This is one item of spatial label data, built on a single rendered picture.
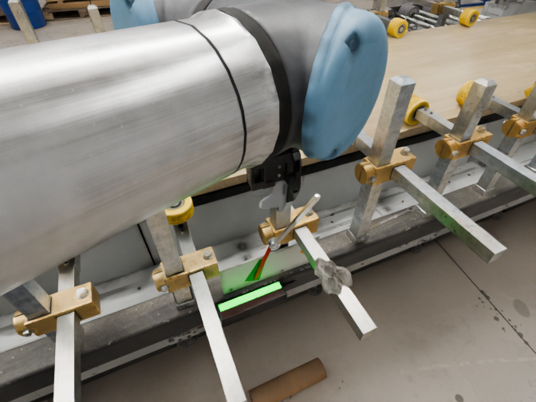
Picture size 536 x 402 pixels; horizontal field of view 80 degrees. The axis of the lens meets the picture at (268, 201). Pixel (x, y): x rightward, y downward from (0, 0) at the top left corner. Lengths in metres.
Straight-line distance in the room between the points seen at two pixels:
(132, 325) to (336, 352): 0.95
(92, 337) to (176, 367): 0.72
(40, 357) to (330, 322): 1.12
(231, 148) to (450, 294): 1.75
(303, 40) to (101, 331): 0.78
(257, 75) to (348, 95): 0.06
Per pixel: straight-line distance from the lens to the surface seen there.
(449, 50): 1.82
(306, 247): 0.71
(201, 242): 1.00
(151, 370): 1.57
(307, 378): 1.41
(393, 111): 0.70
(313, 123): 0.18
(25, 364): 0.91
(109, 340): 0.85
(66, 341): 0.72
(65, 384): 0.68
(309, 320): 1.58
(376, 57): 0.22
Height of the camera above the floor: 1.41
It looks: 44 degrees down
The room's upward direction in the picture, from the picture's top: straight up
